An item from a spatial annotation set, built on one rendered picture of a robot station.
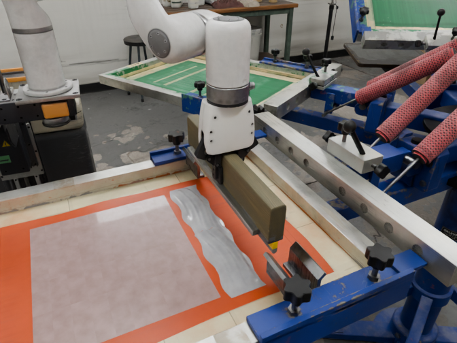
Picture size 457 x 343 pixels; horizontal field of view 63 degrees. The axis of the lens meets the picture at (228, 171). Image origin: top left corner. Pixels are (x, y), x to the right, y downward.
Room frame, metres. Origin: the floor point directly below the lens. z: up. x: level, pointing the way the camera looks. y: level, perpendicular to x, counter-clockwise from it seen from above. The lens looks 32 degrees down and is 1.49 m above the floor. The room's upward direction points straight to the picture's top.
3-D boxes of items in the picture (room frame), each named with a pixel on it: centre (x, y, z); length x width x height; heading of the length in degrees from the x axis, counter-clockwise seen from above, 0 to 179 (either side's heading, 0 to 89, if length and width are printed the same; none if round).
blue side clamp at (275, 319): (0.41, -0.17, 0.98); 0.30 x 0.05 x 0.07; 115
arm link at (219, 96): (0.64, 0.00, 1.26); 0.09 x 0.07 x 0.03; 115
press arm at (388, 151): (0.80, -0.35, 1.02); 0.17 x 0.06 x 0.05; 115
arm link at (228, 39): (0.67, 0.03, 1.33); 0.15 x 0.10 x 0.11; 54
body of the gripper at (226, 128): (0.64, 0.00, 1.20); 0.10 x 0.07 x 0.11; 115
